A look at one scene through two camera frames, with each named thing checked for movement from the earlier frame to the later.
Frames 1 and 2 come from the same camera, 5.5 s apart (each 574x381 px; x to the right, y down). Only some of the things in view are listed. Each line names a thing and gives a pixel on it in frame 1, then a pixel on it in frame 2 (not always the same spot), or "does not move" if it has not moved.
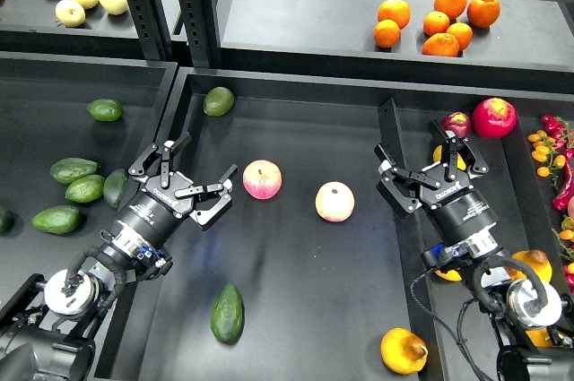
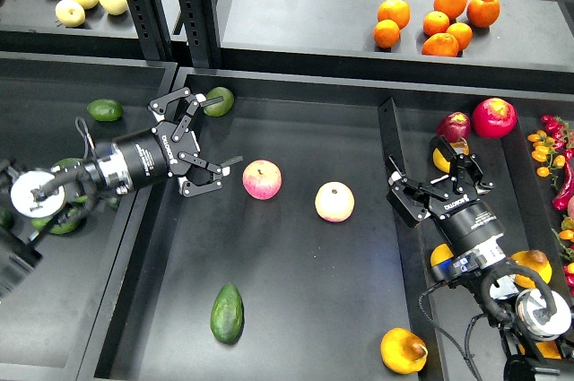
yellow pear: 403,351 does not move
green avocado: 228,314 does not move
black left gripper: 152,212 -> 153,154
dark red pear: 458,122 does not move
